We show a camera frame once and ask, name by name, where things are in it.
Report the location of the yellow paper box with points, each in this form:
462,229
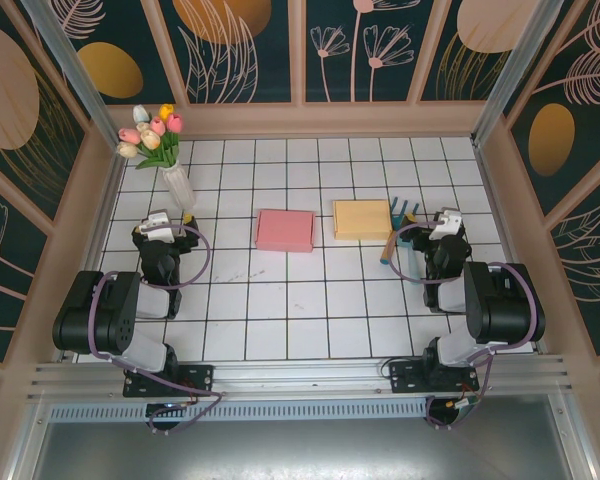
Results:
362,220

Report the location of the pink paper box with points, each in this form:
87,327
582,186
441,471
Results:
285,230

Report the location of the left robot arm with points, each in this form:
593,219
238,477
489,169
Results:
95,320

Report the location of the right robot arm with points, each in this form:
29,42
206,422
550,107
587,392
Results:
505,315

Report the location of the white ribbed vase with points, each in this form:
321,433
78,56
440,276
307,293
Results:
180,187

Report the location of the light blue garden trowel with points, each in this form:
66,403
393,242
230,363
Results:
410,262

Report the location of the artificial tulip bouquet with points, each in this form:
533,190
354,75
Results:
152,137

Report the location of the grey metal sheet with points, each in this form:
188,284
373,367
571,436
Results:
300,450

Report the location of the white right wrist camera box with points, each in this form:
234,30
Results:
445,225

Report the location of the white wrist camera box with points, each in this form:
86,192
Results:
445,225
157,227

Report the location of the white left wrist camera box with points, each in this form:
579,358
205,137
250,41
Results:
157,227

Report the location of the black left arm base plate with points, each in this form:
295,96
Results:
200,380

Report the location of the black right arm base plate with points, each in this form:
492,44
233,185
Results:
405,377

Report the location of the aluminium mounting rail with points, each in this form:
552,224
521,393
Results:
300,375

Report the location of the aluminium frame post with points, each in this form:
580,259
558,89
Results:
520,70
69,65

